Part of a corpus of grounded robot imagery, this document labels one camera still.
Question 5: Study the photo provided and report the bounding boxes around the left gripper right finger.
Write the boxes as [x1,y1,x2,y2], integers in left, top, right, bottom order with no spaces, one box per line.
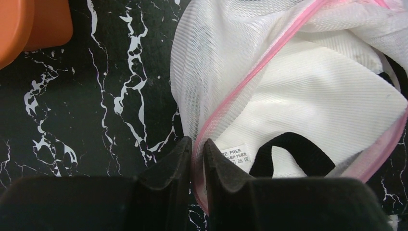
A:
[203,140,392,231]

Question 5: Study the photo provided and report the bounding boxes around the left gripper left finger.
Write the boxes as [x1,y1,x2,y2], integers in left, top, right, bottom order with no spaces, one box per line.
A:
[0,137,192,231]

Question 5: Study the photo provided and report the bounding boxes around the white mesh laundry bag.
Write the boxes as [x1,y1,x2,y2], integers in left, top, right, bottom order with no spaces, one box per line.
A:
[170,0,408,213]

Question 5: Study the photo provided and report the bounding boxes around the white bra black straps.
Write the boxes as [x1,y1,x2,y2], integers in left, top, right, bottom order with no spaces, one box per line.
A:
[215,30,408,179]

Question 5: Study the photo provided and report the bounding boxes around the orange plastic bin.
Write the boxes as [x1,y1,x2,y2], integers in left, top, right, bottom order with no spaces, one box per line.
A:
[0,0,73,68]

